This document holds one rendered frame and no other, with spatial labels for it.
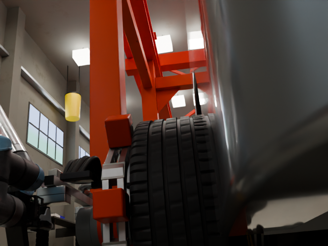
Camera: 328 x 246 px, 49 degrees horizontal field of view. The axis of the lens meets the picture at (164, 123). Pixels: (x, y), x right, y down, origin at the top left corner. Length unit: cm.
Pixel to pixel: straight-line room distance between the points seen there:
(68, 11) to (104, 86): 725
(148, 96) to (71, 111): 614
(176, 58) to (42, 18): 511
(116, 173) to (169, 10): 818
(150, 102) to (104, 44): 201
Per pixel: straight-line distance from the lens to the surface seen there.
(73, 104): 1007
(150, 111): 392
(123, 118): 110
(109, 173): 102
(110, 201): 90
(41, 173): 103
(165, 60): 487
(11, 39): 865
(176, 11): 913
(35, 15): 930
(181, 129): 104
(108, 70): 193
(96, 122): 181
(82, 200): 137
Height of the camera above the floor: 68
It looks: 23 degrees up
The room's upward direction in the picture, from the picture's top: 5 degrees counter-clockwise
